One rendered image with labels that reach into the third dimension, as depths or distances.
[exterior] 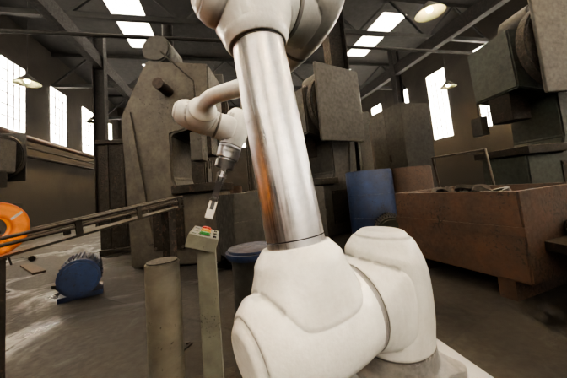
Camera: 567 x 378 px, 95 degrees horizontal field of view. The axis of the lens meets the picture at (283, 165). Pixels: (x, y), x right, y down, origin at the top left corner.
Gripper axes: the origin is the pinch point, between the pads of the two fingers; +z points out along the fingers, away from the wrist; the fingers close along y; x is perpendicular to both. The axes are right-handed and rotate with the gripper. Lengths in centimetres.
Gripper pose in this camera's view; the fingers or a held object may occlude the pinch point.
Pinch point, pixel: (211, 209)
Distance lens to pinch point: 105.7
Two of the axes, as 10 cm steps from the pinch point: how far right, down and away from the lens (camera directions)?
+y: 2.3, -1.0, -9.7
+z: -2.6, 9.5, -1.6
